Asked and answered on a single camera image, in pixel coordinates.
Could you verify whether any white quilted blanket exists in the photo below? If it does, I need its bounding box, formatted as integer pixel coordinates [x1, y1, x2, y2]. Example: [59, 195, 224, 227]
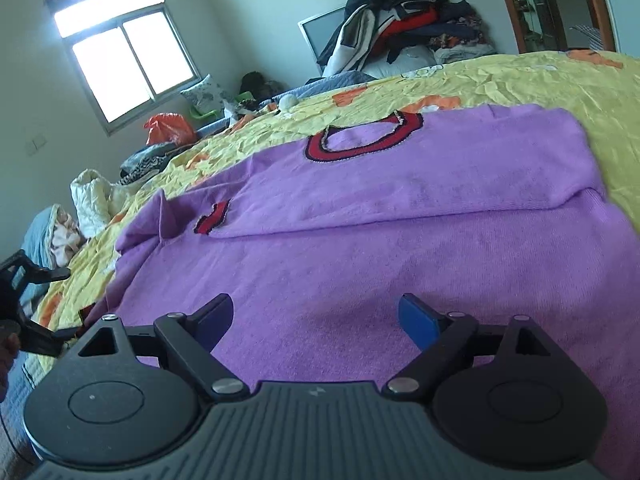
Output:
[70, 169, 132, 239]

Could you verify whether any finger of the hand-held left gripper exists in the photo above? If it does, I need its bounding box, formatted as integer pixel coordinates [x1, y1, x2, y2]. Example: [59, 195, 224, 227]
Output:
[0, 249, 72, 292]
[0, 290, 83, 359]

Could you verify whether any purple knit sweater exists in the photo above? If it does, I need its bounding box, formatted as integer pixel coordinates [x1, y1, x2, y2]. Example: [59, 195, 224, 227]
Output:
[82, 103, 640, 476]

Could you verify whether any light blue cloth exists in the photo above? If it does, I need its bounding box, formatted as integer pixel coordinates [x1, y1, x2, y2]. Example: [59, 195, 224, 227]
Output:
[20, 204, 91, 306]

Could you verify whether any dark bag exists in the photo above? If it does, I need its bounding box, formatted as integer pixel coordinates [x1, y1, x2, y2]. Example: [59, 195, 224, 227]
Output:
[239, 72, 281, 101]

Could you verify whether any wooden door frame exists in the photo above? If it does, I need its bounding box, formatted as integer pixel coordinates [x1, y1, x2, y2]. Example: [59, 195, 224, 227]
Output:
[490, 0, 617, 54]

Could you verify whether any grey flat panel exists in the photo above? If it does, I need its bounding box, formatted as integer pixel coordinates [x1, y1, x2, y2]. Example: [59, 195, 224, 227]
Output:
[298, 6, 348, 75]

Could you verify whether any white pillow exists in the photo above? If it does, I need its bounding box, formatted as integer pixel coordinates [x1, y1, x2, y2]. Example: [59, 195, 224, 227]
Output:
[359, 44, 441, 81]

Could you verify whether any window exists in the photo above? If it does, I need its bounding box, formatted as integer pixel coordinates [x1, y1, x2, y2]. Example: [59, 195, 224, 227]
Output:
[46, 0, 202, 136]

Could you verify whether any blue quilted mattress pad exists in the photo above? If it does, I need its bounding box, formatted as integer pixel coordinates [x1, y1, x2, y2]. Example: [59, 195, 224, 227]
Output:
[195, 71, 377, 140]

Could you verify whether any person's left hand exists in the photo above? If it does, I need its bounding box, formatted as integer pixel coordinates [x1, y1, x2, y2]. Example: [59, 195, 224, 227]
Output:
[0, 332, 22, 403]

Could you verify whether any dark patterned cloth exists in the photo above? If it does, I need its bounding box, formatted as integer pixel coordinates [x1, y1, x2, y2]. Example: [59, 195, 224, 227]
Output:
[120, 142, 201, 186]

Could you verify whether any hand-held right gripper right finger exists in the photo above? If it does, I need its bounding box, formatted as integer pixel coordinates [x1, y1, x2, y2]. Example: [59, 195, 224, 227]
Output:
[382, 293, 557, 404]

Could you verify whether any orange plastic bag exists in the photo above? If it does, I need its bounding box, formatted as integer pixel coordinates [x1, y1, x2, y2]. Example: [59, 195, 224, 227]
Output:
[144, 113, 198, 147]

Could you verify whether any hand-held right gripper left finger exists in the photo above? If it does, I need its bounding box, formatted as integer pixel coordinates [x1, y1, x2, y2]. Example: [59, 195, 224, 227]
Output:
[62, 293, 251, 404]

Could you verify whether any yellow floral bedsheet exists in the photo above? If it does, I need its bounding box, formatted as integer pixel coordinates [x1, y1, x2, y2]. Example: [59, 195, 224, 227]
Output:
[20, 50, 640, 391]

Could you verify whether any pile of dark clothes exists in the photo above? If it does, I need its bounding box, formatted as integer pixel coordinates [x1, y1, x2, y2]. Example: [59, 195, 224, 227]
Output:
[317, 0, 497, 77]

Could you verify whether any green plastic chair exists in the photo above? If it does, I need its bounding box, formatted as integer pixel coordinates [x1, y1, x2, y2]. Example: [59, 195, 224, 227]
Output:
[189, 91, 251, 122]

